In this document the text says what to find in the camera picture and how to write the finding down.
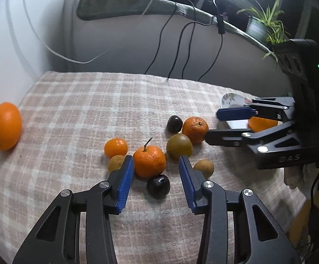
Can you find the dark plum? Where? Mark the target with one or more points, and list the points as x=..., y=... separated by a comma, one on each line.
x=175, y=123
x=158, y=186

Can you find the mandarin with stem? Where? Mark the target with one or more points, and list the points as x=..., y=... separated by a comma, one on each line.
x=149, y=161

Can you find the large orange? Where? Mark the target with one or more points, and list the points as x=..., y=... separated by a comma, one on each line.
x=5, y=126

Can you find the potted spider plant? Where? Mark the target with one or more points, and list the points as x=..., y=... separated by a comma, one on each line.
x=269, y=23

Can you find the white floral bowl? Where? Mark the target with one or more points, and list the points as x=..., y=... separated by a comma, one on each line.
x=230, y=100

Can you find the large green-brown kiwi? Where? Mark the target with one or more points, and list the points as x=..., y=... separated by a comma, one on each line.
x=179, y=146

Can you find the pink plaid blanket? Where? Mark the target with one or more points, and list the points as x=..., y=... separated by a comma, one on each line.
x=66, y=110

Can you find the brown kiwi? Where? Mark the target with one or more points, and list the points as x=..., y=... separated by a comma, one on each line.
x=204, y=168
x=116, y=164

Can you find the beige headboard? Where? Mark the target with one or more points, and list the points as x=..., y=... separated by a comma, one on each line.
x=121, y=46

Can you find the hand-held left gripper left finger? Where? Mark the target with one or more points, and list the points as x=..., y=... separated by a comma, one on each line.
x=125, y=183

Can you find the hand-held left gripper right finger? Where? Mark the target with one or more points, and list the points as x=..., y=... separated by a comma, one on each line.
x=186, y=183

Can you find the small mandarin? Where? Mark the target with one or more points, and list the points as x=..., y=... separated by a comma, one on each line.
x=116, y=146

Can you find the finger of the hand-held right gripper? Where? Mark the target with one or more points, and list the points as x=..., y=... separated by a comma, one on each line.
x=233, y=113
x=222, y=138

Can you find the white cloth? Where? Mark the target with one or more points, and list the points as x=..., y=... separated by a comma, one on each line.
x=292, y=177

